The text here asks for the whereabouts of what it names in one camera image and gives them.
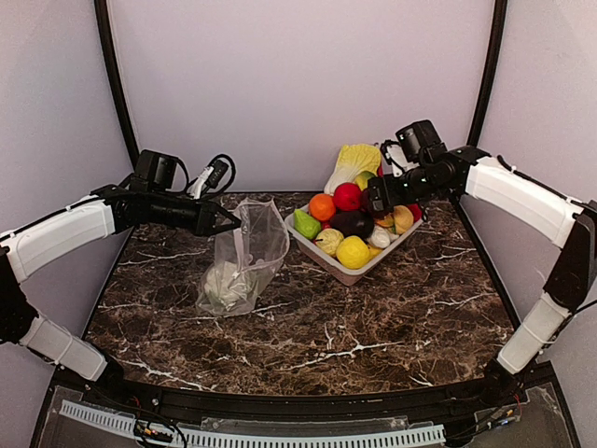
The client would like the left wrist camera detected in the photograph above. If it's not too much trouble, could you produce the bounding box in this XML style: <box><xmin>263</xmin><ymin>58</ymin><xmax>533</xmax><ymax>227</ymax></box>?
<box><xmin>186</xmin><ymin>154</ymin><xmax>237</xmax><ymax>201</ymax></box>

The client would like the black frame post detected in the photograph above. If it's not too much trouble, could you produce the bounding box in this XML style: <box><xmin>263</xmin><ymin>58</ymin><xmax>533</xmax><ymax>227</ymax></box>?
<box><xmin>466</xmin><ymin>0</ymin><xmax>508</xmax><ymax>146</ymax></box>
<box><xmin>93</xmin><ymin>0</ymin><xmax>140</xmax><ymax>167</ymax></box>

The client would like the white garlic toy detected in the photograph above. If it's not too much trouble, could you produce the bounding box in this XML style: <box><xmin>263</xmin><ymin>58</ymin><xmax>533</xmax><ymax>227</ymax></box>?
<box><xmin>367</xmin><ymin>226</ymin><xmax>392</xmax><ymax>249</ymax></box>

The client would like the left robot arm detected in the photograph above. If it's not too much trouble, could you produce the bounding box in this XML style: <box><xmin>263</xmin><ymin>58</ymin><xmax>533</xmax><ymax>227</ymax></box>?
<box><xmin>1</xmin><ymin>149</ymin><xmax>241</xmax><ymax>383</ymax></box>

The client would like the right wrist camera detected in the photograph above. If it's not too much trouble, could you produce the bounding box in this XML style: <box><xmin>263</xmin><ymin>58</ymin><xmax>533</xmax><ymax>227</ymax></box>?
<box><xmin>380</xmin><ymin>139</ymin><xmax>412</xmax><ymax>177</ymax></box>

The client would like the pale yellow cabbage toy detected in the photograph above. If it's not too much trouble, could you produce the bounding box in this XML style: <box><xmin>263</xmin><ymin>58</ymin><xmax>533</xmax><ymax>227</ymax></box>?
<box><xmin>314</xmin><ymin>228</ymin><xmax>344</xmax><ymax>258</ymax></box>

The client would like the left black frame post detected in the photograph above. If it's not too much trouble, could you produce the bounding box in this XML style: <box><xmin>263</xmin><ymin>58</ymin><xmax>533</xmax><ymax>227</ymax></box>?
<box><xmin>93</xmin><ymin>0</ymin><xmax>140</xmax><ymax>167</ymax></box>

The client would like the white slotted cable duct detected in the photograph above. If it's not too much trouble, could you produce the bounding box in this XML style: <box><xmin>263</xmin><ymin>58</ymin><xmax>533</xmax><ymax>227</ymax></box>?
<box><xmin>59</xmin><ymin>400</ymin><xmax>446</xmax><ymax>448</ymax></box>

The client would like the white cauliflower toy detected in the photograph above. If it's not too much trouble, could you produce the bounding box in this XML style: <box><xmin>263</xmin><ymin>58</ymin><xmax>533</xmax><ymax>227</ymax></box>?
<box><xmin>202</xmin><ymin>261</ymin><xmax>256</xmax><ymax>315</ymax></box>

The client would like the green yellow mango toy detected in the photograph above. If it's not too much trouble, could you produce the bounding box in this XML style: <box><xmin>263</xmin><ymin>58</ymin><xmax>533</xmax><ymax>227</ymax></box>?
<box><xmin>354</xmin><ymin>171</ymin><xmax>377</xmax><ymax>190</ymax></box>

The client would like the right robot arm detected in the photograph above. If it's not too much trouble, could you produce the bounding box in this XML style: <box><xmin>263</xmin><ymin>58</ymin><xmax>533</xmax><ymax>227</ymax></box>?
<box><xmin>368</xmin><ymin>119</ymin><xmax>596</xmax><ymax>376</ymax></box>

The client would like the red apple toy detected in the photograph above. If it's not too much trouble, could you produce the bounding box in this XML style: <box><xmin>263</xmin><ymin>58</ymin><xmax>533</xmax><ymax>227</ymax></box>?
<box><xmin>332</xmin><ymin>182</ymin><xmax>362</xmax><ymax>212</ymax></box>

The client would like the green chayote toy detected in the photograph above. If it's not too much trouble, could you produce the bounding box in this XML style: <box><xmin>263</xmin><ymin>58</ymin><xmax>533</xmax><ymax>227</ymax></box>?
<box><xmin>293</xmin><ymin>209</ymin><xmax>322</xmax><ymax>240</ymax></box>

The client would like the black curved front rail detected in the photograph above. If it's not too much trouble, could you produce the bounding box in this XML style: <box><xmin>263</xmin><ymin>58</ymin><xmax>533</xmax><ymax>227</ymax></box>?
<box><xmin>67</xmin><ymin>361</ymin><xmax>523</xmax><ymax>423</ymax></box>

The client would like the yellow lemon toy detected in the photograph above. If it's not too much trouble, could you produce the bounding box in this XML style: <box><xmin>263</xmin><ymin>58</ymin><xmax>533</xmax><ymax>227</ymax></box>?
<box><xmin>336</xmin><ymin>235</ymin><xmax>370</xmax><ymax>270</ymax></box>

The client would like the red pepper toy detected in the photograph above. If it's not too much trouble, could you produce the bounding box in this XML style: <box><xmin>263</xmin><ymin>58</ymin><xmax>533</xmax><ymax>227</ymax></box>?
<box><xmin>407</xmin><ymin>203</ymin><xmax>423</xmax><ymax>222</ymax></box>

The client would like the dark purple eggplant toy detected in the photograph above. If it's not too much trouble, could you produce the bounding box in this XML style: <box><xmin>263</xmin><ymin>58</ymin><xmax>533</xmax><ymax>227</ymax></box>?
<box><xmin>329</xmin><ymin>210</ymin><xmax>375</xmax><ymax>239</ymax></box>

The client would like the napa cabbage toy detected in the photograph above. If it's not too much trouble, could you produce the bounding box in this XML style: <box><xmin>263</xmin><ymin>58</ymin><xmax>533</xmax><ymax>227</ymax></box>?
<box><xmin>324</xmin><ymin>144</ymin><xmax>382</xmax><ymax>195</ymax></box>

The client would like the right black frame post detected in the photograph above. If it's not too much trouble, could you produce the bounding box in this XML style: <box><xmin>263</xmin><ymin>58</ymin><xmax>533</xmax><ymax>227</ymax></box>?
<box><xmin>466</xmin><ymin>0</ymin><xmax>508</xmax><ymax>146</ymax></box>

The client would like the pink plastic food tray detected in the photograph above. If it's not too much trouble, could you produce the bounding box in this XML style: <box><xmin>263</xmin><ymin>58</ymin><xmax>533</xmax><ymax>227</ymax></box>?
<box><xmin>285</xmin><ymin>183</ymin><xmax>423</xmax><ymax>286</ymax></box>

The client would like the yellow bun toy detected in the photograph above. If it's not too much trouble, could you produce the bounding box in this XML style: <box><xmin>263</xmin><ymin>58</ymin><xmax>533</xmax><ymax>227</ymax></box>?
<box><xmin>393</xmin><ymin>205</ymin><xmax>414</xmax><ymax>235</ymax></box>

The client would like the orange fruit toy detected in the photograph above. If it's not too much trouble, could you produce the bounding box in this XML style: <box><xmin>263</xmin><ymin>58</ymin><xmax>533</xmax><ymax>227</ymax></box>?
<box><xmin>309</xmin><ymin>193</ymin><xmax>336</xmax><ymax>222</ymax></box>

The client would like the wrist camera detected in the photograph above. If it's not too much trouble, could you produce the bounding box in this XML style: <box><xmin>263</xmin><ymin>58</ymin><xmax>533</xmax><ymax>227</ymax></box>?
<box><xmin>186</xmin><ymin>154</ymin><xmax>237</xmax><ymax>201</ymax></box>
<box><xmin>380</xmin><ymin>139</ymin><xmax>412</xmax><ymax>177</ymax></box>

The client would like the clear dotted zip top bag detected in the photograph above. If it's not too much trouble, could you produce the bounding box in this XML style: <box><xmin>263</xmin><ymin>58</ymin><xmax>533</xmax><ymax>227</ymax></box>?
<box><xmin>196</xmin><ymin>199</ymin><xmax>290</xmax><ymax>317</ymax></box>

